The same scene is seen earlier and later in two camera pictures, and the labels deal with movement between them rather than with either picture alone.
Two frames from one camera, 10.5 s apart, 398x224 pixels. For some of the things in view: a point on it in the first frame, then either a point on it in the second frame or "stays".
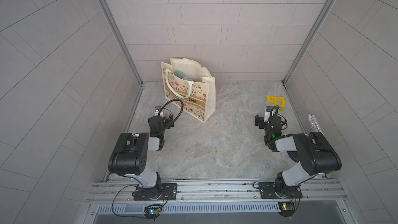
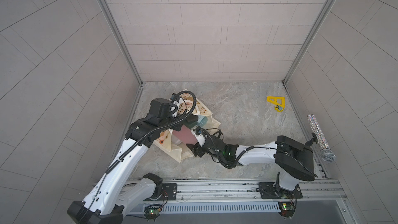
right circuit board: x=285 y=209 stays
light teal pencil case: x=179 y=73 → x=201 y=121
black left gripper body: x=165 y=125 → x=175 y=123
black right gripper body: x=263 y=125 → x=207 y=148
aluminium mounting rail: x=122 y=191 stays
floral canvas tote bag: x=187 y=81 → x=166 y=139
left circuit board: x=152 y=211 stays
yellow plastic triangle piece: x=280 y=101 stays
